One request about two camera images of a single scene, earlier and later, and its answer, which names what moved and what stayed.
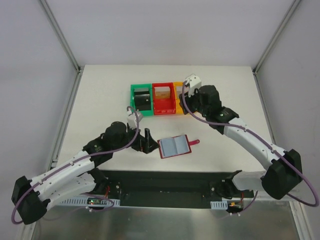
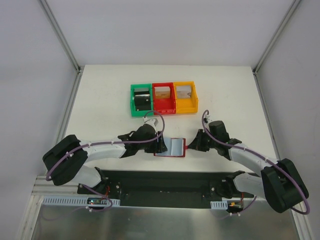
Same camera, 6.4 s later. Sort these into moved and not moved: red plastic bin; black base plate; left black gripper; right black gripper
Moved: left black gripper; right black gripper
Not moved: red plastic bin; black base plate
